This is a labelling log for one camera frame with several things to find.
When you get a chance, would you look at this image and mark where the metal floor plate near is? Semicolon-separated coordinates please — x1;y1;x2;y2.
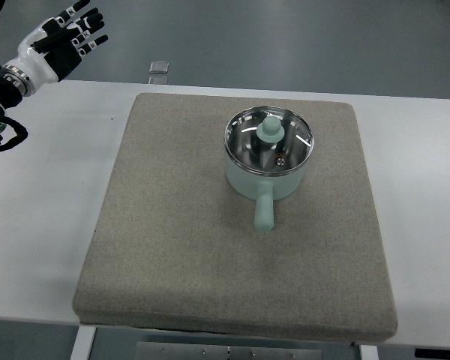
148;76;168;85

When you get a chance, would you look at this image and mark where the white table leg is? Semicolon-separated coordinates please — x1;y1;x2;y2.
70;325;97;360
358;345;380;360

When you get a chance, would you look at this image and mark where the grey metal bracket below table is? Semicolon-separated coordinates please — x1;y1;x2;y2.
135;342;323;360

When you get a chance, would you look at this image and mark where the white table leg right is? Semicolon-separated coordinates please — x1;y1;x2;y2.
358;345;380;360

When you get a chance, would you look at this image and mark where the mint green saucepan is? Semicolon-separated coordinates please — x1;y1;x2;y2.
224;149;310;233

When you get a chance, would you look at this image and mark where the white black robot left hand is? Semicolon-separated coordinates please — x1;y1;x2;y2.
1;1;108;97

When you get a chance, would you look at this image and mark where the beige fabric mat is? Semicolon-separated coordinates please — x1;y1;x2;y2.
73;94;398;342

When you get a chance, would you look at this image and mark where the white table leg left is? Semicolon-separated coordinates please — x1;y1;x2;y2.
70;325;97;360

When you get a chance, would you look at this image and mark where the glass lid with green knob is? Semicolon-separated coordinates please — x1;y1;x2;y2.
224;106;314;177

